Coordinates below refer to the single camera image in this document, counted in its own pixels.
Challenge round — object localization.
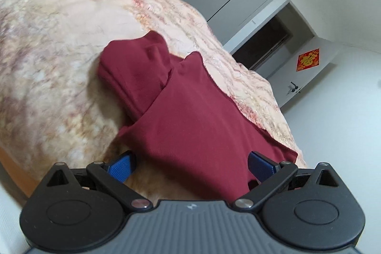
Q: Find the dark red long-sleeve shirt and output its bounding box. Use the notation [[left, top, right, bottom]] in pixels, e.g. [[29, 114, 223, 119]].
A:
[[97, 31, 297, 201]]

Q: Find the white room door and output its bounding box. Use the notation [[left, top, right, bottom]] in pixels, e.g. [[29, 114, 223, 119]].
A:
[[267, 37, 342, 108]]

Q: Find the red fu door decoration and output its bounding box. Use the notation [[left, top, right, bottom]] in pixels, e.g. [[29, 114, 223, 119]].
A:
[[296, 48, 320, 72]]

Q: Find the floral peach quilt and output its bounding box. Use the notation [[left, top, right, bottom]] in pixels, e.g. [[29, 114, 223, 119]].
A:
[[1, 0, 297, 182]]

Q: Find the black door handle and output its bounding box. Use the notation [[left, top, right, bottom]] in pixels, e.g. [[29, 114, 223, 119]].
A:
[[287, 82, 300, 95]]

